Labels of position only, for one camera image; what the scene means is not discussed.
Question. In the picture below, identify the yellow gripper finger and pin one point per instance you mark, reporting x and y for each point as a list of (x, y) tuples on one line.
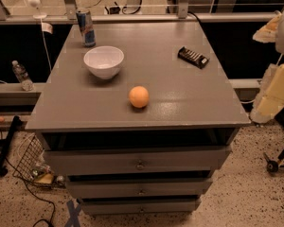
[(270, 99), (266, 34)]

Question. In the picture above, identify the black rxbar chocolate bar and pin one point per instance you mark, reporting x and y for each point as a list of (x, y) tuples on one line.
[(192, 57)]

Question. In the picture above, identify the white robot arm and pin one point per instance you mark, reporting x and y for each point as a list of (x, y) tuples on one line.
[(279, 37)]

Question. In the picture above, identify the black wheeled cart leg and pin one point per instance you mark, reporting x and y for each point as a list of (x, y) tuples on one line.
[(273, 166)]

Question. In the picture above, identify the middle grey drawer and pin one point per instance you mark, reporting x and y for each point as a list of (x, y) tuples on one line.
[(124, 189)]

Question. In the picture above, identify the grey drawer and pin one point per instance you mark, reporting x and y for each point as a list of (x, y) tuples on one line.
[(88, 162), (124, 189), (139, 206)]

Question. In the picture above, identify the orange fruit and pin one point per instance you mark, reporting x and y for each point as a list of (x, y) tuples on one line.
[(139, 96)]

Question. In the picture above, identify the grey drawer cabinet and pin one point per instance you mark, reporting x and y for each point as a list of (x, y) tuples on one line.
[(188, 107)]

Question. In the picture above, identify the bottom grey drawer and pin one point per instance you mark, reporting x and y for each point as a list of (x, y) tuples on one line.
[(139, 206)]

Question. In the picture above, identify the white bowl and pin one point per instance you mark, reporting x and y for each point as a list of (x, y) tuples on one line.
[(104, 62)]

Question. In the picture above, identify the red bull can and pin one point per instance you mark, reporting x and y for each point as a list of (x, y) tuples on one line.
[(86, 27)]

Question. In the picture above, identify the top grey drawer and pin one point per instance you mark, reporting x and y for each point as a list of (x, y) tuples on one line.
[(88, 162)]

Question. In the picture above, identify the white round lamp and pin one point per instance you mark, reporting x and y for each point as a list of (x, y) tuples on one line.
[(37, 5)]

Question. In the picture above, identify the blue tape cross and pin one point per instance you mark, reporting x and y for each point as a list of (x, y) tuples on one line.
[(74, 212)]

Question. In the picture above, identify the clear plastic water bottle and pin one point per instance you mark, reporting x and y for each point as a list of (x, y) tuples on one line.
[(22, 76)]

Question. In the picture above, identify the black pole stand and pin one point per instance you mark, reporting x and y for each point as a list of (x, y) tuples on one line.
[(15, 124)]

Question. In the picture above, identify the wire basket with items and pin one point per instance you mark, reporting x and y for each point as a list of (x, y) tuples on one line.
[(33, 169)]

